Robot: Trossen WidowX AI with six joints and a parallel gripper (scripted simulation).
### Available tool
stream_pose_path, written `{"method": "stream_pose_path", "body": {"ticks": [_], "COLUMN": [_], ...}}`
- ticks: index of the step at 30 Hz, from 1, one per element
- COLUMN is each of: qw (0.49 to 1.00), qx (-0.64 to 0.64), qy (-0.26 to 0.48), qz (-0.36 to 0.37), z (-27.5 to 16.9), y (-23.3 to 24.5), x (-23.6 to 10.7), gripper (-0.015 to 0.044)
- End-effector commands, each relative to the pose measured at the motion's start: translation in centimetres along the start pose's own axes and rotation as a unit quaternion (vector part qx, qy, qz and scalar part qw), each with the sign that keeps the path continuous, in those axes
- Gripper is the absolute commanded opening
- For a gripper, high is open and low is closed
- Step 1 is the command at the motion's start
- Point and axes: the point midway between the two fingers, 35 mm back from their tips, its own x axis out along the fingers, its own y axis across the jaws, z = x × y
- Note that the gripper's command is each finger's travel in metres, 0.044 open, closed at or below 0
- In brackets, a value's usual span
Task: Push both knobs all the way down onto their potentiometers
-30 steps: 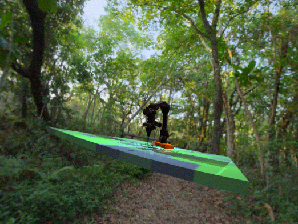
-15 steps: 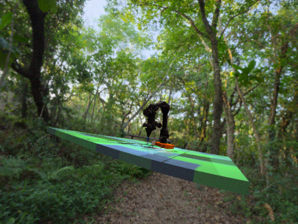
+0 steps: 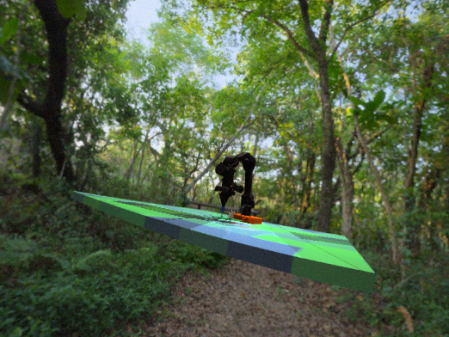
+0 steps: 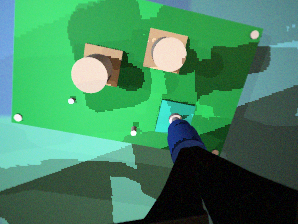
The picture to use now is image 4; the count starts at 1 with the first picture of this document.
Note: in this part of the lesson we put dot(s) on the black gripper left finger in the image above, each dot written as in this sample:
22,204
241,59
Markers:
180,201

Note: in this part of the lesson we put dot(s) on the green circuit board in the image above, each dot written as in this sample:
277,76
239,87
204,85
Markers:
133,71

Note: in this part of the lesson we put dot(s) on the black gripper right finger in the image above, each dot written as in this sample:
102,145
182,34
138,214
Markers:
234,195

